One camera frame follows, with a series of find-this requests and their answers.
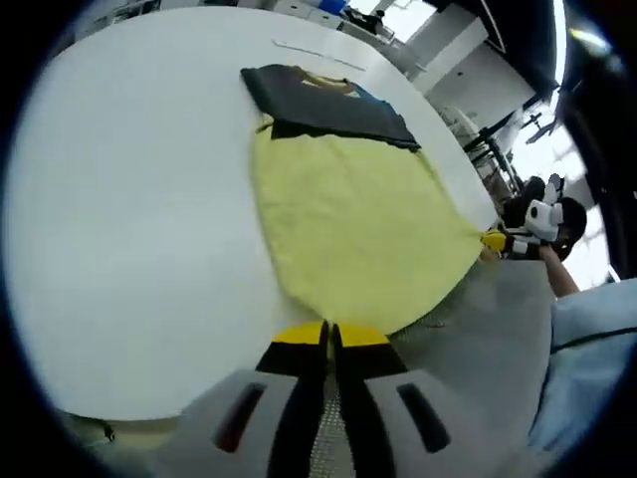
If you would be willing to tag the yellow blue black garment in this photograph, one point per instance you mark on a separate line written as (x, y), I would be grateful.
(358, 219)

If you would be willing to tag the person's right hand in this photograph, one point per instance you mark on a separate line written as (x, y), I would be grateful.
(551, 252)

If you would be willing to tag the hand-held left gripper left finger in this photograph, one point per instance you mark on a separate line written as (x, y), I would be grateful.
(293, 398)

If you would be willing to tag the blue storage box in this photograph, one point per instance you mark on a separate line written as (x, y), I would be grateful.
(331, 5)

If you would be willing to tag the black framed desk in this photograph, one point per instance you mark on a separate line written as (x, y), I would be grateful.
(492, 157)

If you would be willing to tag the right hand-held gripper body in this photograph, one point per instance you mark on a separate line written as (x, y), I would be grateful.
(542, 215)

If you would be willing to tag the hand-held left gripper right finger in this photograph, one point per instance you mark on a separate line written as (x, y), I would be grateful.
(368, 398)

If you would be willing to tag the white counter cabinets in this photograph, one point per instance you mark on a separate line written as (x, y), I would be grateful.
(298, 7)

